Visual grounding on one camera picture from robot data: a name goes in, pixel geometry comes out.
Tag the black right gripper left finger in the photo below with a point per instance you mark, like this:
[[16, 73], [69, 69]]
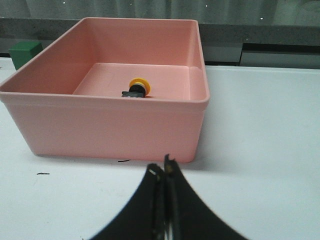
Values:
[[142, 218]]

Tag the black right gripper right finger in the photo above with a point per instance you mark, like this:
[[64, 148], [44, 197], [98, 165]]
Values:
[[188, 217]]

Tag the yellow mushroom push button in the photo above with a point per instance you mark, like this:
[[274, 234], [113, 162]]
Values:
[[138, 88]]

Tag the pink plastic bin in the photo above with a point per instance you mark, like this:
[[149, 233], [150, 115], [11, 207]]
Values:
[[67, 101]]

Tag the green cube near bin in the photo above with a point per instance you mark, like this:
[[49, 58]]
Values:
[[24, 51]]

